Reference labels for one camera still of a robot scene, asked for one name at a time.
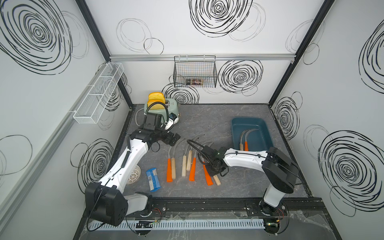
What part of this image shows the orange handle sickle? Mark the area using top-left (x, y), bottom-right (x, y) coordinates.
top-left (189, 151), bottom-right (197, 182)
top-left (167, 147), bottom-right (173, 183)
top-left (200, 141), bottom-right (214, 187)
top-left (244, 129), bottom-right (258, 151)

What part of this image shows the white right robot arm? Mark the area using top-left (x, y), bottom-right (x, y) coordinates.
top-left (198, 146), bottom-right (300, 216)

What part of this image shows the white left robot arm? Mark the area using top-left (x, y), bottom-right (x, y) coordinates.
top-left (85, 113), bottom-right (180, 226)

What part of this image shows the teal plastic storage box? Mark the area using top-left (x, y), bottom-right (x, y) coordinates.
top-left (231, 117), bottom-right (274, 152)

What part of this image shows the yellow toast slice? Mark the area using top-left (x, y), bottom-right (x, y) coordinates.
top-left (148, 92), bottom-right (165, 102)
top-left (147, 100), bottom-right (166, 110)

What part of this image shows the mint green toaster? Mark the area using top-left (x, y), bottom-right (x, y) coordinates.
top-left (149, 99), bottom-right (180, 123)

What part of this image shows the blue snack packet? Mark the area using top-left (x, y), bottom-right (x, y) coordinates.
top-left (146, 168), bottom-right (161, 192)

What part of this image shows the white plastic strainer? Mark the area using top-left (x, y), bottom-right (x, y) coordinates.
top-left (126, 165), bottom-right (142, 185)

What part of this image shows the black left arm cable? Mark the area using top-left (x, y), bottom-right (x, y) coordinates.
top-left (145, 101), bottom-right (169, 130)

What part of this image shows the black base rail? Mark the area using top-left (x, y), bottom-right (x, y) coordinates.
top-left (130, 197), bottom-right (326, 217)

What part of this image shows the white slotted cable duct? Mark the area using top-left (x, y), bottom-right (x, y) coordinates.
top-left (90, 219), bottom-right (265, 231)

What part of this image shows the white wire wall shelf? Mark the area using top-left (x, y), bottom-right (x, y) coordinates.
top-left (73, 62), bottom-right (124, 124)

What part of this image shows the black wire wall basket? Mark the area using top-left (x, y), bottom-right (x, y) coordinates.
top-left (173, 55), bottom-right (218, 88)

